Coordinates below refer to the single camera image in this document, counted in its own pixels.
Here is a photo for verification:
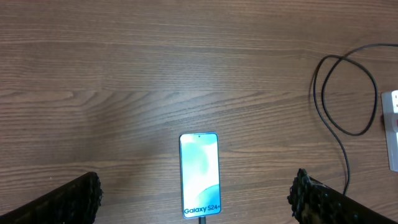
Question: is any blue Samsung Galaxy smartphone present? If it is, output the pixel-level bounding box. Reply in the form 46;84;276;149
179;133;221;224

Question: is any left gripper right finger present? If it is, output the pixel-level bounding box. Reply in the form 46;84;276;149
287;169;397;224

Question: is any white power strip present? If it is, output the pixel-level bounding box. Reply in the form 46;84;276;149
381;90;397;172

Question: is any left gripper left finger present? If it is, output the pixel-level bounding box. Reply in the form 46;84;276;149
1;172;103;224

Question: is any black USB charging cable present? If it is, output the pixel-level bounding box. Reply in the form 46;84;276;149
198;43;398;224

